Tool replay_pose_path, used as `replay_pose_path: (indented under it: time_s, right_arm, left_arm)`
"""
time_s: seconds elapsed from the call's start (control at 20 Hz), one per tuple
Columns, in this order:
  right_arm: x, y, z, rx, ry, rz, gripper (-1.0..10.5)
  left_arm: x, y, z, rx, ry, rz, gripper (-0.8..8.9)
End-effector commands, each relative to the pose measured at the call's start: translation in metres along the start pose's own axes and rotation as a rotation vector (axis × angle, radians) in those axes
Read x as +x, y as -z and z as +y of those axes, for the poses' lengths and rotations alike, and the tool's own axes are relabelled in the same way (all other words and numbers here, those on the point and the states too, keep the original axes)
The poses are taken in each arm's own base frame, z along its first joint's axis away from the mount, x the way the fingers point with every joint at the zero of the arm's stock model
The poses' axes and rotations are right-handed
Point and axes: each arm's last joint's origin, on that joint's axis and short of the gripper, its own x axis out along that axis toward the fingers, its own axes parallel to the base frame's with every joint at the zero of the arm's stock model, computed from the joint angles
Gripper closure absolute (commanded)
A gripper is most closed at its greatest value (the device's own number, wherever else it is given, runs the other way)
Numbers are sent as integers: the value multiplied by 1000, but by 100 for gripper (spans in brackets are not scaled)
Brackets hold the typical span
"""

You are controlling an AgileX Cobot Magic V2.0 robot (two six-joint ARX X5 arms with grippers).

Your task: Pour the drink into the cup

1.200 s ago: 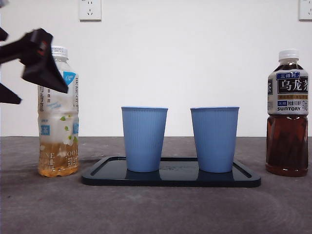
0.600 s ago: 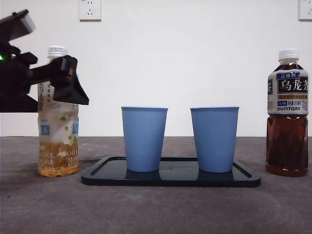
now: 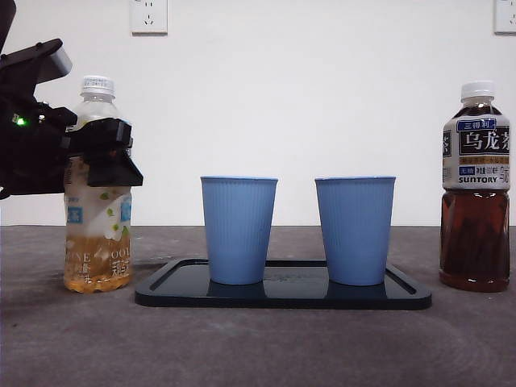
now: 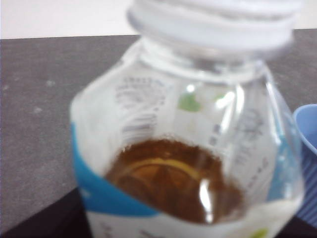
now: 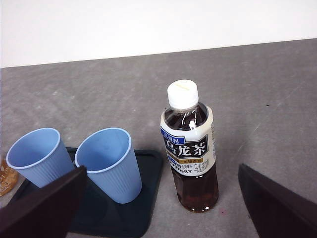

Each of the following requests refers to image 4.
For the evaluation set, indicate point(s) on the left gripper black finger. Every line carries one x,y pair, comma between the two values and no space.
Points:
54,220

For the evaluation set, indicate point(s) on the jasmine tea bottle white label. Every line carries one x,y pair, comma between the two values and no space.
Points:
173,124

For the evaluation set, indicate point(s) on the blue ribbed cup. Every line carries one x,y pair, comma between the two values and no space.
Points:
308,129

